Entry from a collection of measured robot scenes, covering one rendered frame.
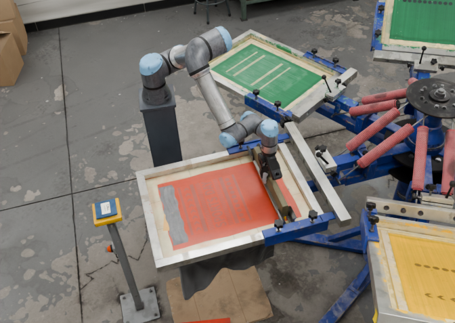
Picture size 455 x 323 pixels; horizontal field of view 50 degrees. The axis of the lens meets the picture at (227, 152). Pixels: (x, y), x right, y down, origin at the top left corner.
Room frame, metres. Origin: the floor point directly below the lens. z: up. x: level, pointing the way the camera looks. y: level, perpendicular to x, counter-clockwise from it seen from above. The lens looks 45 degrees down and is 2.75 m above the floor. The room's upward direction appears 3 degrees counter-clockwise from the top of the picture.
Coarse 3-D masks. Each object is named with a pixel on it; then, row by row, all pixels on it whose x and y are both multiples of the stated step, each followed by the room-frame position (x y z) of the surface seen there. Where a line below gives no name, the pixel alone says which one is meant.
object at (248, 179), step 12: (228, 168) 1.70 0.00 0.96; (240, 168) 1.70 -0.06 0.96; (252, 168) 1.70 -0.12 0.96; (180, 180) 1.64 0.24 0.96; (192, 180) 1.64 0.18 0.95; (204, 180) 1.63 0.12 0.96; (240, 180) 1.62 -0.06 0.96; (252, 180) 1.61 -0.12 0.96; (276, 180) 1.60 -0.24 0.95; (252, 192) 1.53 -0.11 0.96; (180, 204) 1.48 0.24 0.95
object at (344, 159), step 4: (336, 156) 1.66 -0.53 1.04; (340, 156) 1.66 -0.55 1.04; (344, 156) 1.66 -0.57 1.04; (348, 156) 1.65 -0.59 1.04; (336, 160) 1.63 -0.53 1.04; (340, 160) 1.63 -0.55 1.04; (344, 160) 1.63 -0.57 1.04; (348, 160) 1.63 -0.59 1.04; (352, 160) 1.63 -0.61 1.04; (340, 164) 1.61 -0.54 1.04; (344, 164) 1.61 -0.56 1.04; (348, 164) 1.62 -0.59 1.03; (352, 164) 1.62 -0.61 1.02; (344, 168) 1.61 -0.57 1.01; (348, 168) 1.62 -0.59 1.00; (324, 172) 1.59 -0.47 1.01
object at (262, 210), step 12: (264, 192) 1.53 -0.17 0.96; (288, 192) 1.52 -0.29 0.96; (252, 204) 1.46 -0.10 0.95; (264, 204) 1.45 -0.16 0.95; (288, 204) 1.44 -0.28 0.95; (252, 216) 1.39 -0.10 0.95; (264, 216) 1.38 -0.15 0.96; (276, 216) 1.38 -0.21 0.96; (300, 216) 1.37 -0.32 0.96; (228, 228) 1.33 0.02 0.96; (240, 228) 1.32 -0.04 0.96; (252, 228) 1.32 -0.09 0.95; (192, 240) 1.27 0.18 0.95; (204, 240) 1.27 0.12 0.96
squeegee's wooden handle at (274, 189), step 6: (258, 150) 1.71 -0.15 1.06; (258, 162) 1.67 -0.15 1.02; (270, 174) 1.55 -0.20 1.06; (270, 180) 1.51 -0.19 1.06; (270, 186) 1.50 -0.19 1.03; (276, 186) 1.47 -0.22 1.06; (276, 192) 1.44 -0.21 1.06; (276, 198) 1.42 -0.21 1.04; (282, 198) 1.40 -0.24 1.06; (276, 204) 1.42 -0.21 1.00; (282, 204) 1.36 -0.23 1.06; (282, 210) 1.35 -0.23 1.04; (282, 216) 1.35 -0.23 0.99
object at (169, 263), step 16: (192, 160) 1.74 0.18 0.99; (208, 160) 1.74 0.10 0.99; (224, 160) 1.76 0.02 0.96; (288, 160) 1.70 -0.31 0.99; (144, 176) 1.66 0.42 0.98; (144, 192) 1.54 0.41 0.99; (304, 192) 1.48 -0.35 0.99; (144, 208) 1.44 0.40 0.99; (320, 208) 1.39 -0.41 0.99; (240, 240) 1.23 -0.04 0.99; (256, 240) 1.23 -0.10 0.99; (160, 256) 1.17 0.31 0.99; (176, 256) 1.17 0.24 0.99; (192, 256) 1.17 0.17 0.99; (208, 256) 1.17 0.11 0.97
